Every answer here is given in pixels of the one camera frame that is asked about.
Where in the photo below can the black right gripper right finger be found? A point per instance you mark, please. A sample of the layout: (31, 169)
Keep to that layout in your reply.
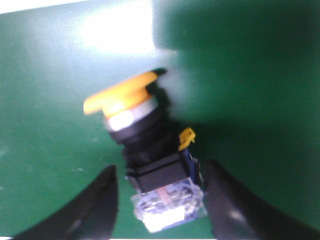
(236, 213)

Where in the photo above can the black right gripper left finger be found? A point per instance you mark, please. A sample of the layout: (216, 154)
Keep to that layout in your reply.
(91, 215)

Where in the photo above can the yellow mushroom push button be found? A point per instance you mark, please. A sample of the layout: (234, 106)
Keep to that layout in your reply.
(160, 167)

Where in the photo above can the green conveyor belt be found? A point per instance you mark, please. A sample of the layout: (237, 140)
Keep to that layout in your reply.
(244, 74)

